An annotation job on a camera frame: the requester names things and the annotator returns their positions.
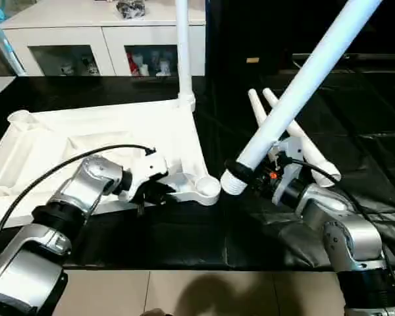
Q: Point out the small beige tag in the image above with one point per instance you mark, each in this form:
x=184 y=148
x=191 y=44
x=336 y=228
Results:
x=252 y=60

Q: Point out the black work mat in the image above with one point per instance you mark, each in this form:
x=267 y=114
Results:
x=204 y=237

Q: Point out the black metal bar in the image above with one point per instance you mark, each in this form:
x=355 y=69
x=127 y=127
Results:
x=362 y=60

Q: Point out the white glass-door cabinet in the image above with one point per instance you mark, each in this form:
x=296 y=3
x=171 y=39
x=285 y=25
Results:
x=85 y=29

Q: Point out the white plastic table leg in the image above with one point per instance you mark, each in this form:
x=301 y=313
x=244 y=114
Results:
x=309 y=155
x=303 y=85
x=183 y=52
x=255 y=105

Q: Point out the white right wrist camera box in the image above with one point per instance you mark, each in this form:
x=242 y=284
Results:
x=289 y=155

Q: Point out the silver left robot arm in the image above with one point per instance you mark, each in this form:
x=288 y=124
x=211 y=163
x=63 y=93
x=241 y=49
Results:
x=46 y=237

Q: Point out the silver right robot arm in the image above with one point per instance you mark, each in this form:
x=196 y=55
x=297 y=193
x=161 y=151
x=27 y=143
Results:
x=349 y=243

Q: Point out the dark object on cabinet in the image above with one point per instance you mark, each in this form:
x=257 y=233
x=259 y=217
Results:
x=130 y=8

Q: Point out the white plastic children's table top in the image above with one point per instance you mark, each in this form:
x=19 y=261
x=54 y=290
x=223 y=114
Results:
x=85 y=145

